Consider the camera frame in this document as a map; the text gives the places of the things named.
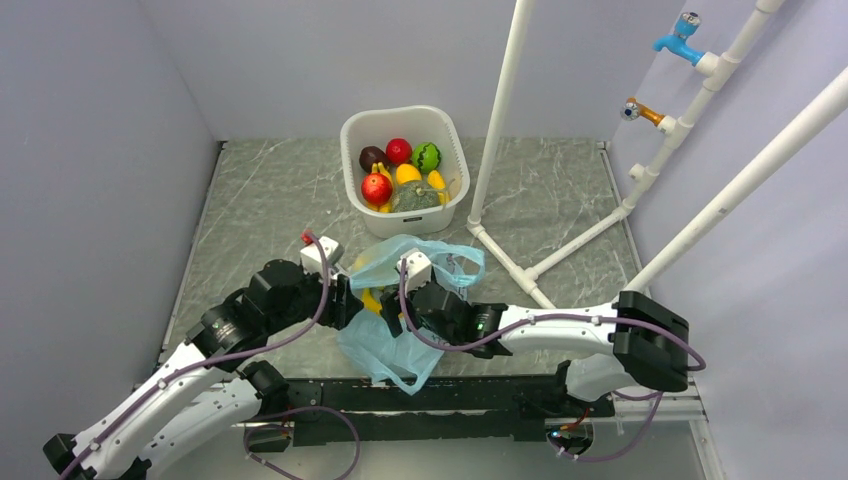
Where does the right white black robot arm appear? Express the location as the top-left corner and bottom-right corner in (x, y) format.
(379, 281), (694, 415)

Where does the red fake apple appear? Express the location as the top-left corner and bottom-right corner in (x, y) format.
(385, 138), (413, 165)

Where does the blue plastic tap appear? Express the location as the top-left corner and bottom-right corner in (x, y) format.
(652, 12), (705, 67)

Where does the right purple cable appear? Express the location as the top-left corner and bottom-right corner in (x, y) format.
(397, 258), (708, 465)

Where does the orange brass tap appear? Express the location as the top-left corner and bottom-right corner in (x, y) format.
(620, 97), (665, 127)

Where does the red fake pomegranate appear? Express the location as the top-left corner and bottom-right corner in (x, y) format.
(360, 173), (394, 207)

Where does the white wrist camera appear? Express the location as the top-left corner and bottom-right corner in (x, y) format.
(299, 230), (344, 275)
(397, 248), (433, 295)

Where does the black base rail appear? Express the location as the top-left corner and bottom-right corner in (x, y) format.
(244, 371), (615, 453)

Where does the diagonal white pipe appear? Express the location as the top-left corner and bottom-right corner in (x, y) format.
(624, 70), (847, 292)

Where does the grey green fake melon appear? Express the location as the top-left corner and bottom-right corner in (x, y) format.
(390, 181), (442, 213)

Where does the purple cable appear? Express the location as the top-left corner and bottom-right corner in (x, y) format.
(59, 231), (362, 480)
(397, 258), (708, 465)

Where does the white pvc pipe frame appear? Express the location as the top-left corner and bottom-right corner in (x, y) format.
(467, 1), (786, 307)

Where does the dark brown fake fruit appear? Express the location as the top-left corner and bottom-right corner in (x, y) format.
(359, 146), (389, 174)

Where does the small yellow fake fruit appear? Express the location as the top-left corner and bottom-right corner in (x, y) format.
(426, 170), (450, 205)

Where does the yellow fake banana bunch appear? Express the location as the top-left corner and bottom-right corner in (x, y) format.
(366, 164), (395, 213)

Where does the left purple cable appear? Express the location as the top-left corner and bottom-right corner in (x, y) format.
(59, 231), (362, 480)

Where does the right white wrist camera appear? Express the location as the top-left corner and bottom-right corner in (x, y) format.
(397, 248), (433, 295)

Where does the white plastic basket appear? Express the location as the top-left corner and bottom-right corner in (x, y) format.
(340, 105), (470, 238)

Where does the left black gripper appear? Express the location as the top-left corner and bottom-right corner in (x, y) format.
(266, 260), (364, 334)

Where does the green fake watermelon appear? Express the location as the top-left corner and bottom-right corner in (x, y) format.
(410, 142), (442, 174)

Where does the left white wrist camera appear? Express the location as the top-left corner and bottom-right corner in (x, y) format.
(299, 230), (344, 275)

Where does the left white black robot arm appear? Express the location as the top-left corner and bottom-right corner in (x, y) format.
(42, 260), (363, 479)

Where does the orange yellow fake mango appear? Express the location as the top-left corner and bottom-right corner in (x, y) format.
(394, 163), (422, 186)

